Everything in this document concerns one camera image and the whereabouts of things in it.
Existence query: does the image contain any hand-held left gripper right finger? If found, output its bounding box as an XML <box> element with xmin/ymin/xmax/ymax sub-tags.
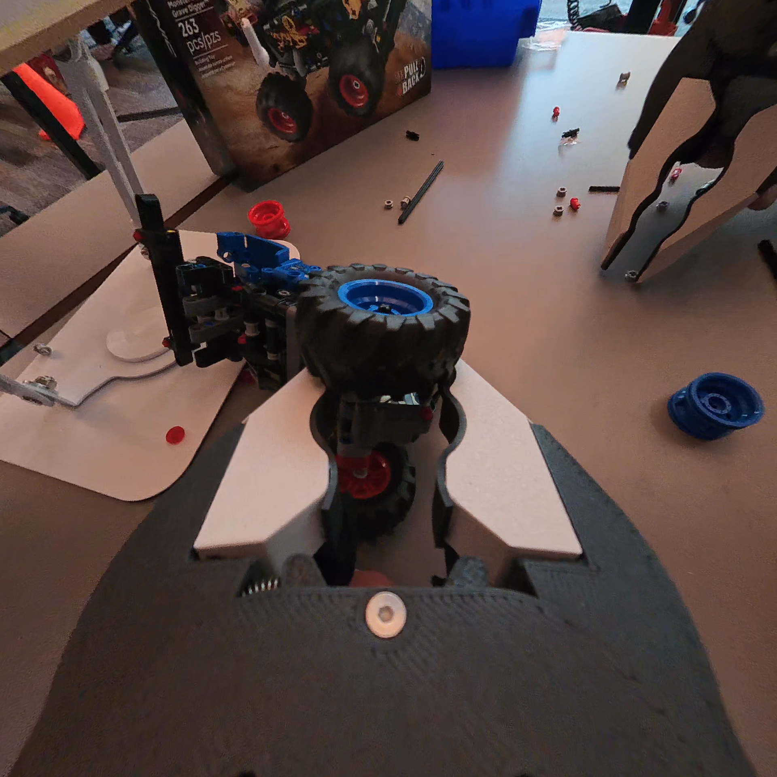
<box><xmin>432</xmin><ymin>359</ymin><xmax>584</xmax><ymax>588</ymax></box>

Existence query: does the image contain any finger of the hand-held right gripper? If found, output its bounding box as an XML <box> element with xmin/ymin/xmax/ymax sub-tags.
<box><xmin>634</xmin><ymin>108</ymin><xmax>777</xmax><ymax>283</ymax></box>
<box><xmin>600</xmin><ymin>78</ymin><xmax>718</xmax><ymax>271</ymax></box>

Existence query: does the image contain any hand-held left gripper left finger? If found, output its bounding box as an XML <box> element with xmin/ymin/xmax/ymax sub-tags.
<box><xmin>193</xmin><ymin>367</ymin><xmax>356</xmax><ymax>586</ymax></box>

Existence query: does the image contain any black toy wheel red rim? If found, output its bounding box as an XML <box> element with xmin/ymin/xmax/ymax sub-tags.
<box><xmin>331</xmin><ymin>443</ymin><xmax>420</xmax><ymax>544</ymax></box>

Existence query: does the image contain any black toy wheel blue rim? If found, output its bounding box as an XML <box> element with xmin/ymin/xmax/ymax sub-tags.
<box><xmin>295</xmin><ymin>263</ymin><xmax>472</xmax><ymax>403</ymax></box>

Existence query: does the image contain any toy brick monster truck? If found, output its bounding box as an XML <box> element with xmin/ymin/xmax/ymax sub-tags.
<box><xmin>134</xmin><ymin>194</ymin><xmax>453</xmax><ymax>462</ymax></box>

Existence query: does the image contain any long black axle rod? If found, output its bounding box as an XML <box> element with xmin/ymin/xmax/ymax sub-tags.
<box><xmin>397</xmin><ymin>161</ymin><xmax>445</xmax><ymax>225</ymax></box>

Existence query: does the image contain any grey desk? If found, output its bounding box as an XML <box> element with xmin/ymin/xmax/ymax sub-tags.
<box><xmin>0</xmin><ymin>30</ymin><xmax>777</xmax><ymax>777</ymax></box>

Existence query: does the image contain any white base metal stand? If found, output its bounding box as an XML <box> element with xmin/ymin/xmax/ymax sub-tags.
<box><xmin>0</xmin><ymin>36</ymin><xmax>304</xmax><ymax>501</ymax></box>

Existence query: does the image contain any blue storage bin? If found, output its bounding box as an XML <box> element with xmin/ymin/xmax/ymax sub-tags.
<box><xmin>431</xmin><ymin>0</ymin><xmax>542</xmax><ymax>69</ymax></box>

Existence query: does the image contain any printed toy truck box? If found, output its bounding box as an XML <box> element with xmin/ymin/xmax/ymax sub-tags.
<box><xmin>130</xmin><ymin>0</ymin><xmax>433</xmax><ymax>192</ymax></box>

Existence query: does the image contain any orange plastic piece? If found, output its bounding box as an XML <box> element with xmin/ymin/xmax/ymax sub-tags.
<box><xmin>12</xmin><ymin>64</ymin><xmax>86</xmax><ymax>142</ymax></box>

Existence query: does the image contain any thin wire white tip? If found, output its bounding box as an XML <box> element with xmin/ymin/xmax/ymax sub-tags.
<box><xmin>240</xmin><ymin>18</ymin><xmax>271</xmax><ymax>68</ymax></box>

